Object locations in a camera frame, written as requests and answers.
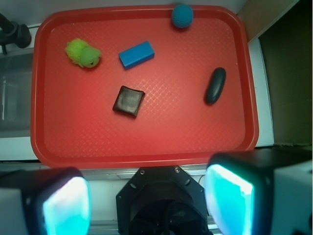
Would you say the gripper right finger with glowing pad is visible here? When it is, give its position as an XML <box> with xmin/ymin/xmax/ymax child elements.
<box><xmin>204</xmin><ymin>148</ymin><xmax>313</xmax><ymax>235</ymax></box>

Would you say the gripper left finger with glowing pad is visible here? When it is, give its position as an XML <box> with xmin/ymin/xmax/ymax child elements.
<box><xmin>0</xmin><ymin>167</ymin><xmax>91</xmax><ymax>235</ymax></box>

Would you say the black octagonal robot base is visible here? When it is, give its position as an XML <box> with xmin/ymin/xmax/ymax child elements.
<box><xmin>116</xmin><ymin>166</ymin><xmax>212</xmax><ymax>235</ymax></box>

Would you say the green fuzzy toy animal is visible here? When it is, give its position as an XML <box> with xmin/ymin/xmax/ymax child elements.
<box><xmin>65</xmin><ymin>38</ymin><xmax>102</xmax><ymax>68</ymax></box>

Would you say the black oval stone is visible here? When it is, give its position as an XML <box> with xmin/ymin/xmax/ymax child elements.
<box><xmin>204</xmin><ymin>67</ymin><xmax>226</xmax><ymax>105</ymax></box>

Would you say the dark brown square cushion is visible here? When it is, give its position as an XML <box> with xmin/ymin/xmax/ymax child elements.
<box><xmin>112</xmin><ymin>86</ymin><xmax>145</xmax><ymax>118</ymax></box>

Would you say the red plastic tray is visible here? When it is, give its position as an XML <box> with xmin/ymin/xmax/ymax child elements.
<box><xmin>31</xmin><ymin>5</ymin><xmax>259</xmax><ymax>168</ymax></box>

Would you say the clear plastic bin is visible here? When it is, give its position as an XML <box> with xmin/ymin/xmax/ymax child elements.
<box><xmin>0</xmin><ymin>49</ymin><xmax>33</xmax><ymax>138</ymax></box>

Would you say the blue rectangular block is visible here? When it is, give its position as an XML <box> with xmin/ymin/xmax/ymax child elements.
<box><xmin>118</xmin><ymin>41</ymin><xmax>155</xmax><ymax>70</ymax></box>

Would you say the teal textured ball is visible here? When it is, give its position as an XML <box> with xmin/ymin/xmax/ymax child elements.
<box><xmin>171</xmin><ymin>4</ymin><xmax>194</xmax><ymax>28</ymax></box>

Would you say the black clamp mount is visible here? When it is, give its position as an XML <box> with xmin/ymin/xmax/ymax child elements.
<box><xmin>0</xmin><ymin>14</ymin><xmax>32</xmax><ymax>55</ymax></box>

